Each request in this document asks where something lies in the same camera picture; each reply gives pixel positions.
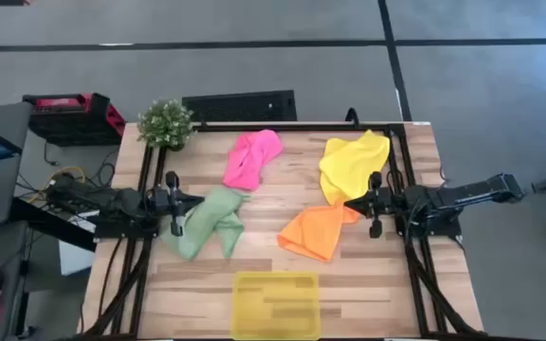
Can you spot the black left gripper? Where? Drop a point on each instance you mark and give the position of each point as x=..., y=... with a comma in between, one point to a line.
x=174, y=201

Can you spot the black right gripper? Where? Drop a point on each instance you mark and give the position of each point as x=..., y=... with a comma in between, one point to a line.
x=377, y=203

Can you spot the green microfiber towel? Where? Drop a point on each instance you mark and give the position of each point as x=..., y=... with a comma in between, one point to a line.
x=206, y=220

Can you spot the yellow microfiber towel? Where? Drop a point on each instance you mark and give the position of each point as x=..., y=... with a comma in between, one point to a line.
x=353, y=166

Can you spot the orange microfiber towel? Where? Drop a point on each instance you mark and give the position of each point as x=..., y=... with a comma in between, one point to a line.
x=313, y=234

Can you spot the pink microfiber towel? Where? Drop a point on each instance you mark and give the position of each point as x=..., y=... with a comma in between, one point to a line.
x=249, y=158

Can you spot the small potted green plant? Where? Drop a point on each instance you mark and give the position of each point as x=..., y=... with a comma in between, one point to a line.
x=165, y=124

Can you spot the black slatted box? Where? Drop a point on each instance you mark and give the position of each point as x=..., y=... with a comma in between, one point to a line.
x=240, y=106

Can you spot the translucent yellow plastic bin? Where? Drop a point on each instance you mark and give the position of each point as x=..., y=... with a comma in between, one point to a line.
x=275, y=308

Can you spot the red and black toolbox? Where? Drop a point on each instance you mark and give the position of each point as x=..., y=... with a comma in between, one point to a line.
x=74, y=120

